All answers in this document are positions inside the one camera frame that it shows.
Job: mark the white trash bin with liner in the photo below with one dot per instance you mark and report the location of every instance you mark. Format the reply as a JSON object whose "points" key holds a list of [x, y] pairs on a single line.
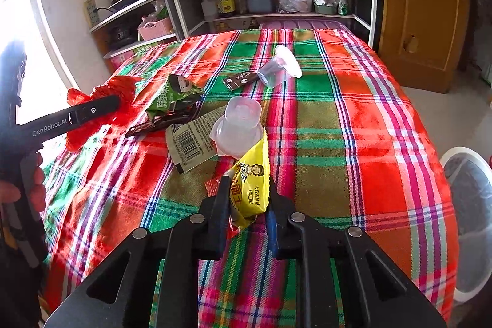
{"points": [[469, 176]]}

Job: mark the pink woven basket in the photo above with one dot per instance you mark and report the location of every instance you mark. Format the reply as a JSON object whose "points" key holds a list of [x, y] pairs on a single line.
{"points": [[150, 29]]}

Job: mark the cooking oil bottle red cap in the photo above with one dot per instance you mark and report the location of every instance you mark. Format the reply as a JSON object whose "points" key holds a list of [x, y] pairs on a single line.
{"points": [[226, 8]]}

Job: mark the red plastic bag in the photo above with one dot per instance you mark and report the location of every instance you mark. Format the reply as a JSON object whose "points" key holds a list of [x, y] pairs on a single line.
{"points": [[124, 87]]}

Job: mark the green snack wrapper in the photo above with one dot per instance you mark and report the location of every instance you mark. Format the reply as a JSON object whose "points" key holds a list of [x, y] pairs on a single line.
{"points": [[177, 94]]}

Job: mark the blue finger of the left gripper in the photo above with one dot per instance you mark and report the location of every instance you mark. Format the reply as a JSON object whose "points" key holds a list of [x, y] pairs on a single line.
{"points": [[89, 111]]}

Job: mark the clear plastic cup stack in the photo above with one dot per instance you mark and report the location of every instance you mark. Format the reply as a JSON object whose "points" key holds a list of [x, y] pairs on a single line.
{"points": [[239, 129]]}

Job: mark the purple lid storage box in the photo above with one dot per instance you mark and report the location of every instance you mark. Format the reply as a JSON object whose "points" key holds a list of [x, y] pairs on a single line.
{"points": [[303, 24]]}

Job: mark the beige barcode wrapper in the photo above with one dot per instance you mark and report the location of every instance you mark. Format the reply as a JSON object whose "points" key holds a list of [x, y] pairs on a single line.
{"points": [[189, 144]]}

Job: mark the brown coffee sachet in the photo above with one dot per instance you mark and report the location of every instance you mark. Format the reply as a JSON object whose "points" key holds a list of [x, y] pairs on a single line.
{"points": [[159, 123], [235, 81]]}

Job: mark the clear plastic cup with lid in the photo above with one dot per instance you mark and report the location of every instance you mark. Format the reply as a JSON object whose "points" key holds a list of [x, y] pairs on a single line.
{"points": [[281, 66]]}

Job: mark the yellow snack wrapper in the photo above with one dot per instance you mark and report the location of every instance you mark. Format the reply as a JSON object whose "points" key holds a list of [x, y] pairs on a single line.
{"points": [[249, 192]]}

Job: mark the wall power strip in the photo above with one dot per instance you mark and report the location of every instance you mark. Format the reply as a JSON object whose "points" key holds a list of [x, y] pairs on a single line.
{"points": [[91, 13]]}

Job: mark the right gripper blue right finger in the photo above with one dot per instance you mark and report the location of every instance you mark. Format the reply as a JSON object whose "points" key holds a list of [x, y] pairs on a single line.
{"points": [[293, 235]]}

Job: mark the wooden door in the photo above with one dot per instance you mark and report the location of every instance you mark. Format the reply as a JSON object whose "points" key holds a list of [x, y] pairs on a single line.
{"points": [[421, 41]]}

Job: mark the colourful plaid tablecloth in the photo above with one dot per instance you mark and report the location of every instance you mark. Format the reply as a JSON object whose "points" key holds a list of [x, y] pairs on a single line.
{"points": [[345, 144]]}

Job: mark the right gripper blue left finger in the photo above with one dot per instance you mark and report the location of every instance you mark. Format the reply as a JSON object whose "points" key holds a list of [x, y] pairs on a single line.
{"points": [[198, 237]]}

